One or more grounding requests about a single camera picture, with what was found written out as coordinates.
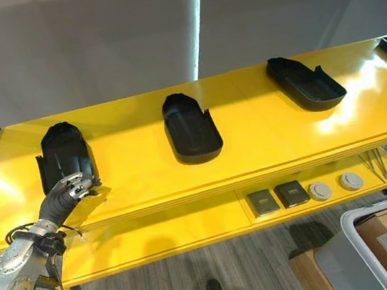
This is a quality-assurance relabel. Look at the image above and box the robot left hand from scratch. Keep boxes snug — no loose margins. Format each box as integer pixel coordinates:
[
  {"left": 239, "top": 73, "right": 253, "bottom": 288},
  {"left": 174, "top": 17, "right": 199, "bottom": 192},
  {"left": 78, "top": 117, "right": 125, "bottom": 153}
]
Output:
[{"left": 32, "top": 169, "right": 104, "bottom": 231}]

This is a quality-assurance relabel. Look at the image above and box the yellow shelf unit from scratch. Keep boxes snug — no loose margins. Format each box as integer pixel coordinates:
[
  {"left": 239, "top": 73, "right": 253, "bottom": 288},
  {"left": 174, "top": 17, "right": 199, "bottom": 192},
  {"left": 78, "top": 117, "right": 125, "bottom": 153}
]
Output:
[{"left": 0, "top": 30, "right": 387, "bottom": 290}]

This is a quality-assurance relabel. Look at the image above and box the dark flat box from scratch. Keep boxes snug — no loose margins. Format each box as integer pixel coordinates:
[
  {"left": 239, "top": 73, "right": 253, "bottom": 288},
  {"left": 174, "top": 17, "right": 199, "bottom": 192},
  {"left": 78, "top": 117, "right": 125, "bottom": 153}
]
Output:
[
  {"left": 272, "top": 177, "right": 313, "bottom": 211},
  {"left": 245, "top": 187, "right": 282, "bottom": 220}
]

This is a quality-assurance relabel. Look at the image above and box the white plastic box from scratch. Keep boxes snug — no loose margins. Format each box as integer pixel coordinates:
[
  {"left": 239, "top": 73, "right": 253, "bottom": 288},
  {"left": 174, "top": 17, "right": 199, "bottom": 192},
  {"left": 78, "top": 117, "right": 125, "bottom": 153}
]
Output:
[{"left": 307, "top": 193, "right": 387, "bottom": 290}]

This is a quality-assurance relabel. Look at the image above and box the round white grey disc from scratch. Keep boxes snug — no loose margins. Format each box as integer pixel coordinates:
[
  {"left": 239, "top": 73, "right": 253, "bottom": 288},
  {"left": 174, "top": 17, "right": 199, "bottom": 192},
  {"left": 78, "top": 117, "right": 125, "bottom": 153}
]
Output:
[
  {"left": 337, "top": 170, "right": 365, "bottom": 193},
  {"left": 306, "top": 180, "right": 334, "bottom": 203}
]

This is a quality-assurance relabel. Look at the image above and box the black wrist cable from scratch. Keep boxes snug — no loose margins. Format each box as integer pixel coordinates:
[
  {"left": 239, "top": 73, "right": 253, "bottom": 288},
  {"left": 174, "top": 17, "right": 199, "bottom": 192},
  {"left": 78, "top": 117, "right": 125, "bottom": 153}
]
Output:
[{"left": 2, "top": 215, "right": 93, "bottom": 290}]

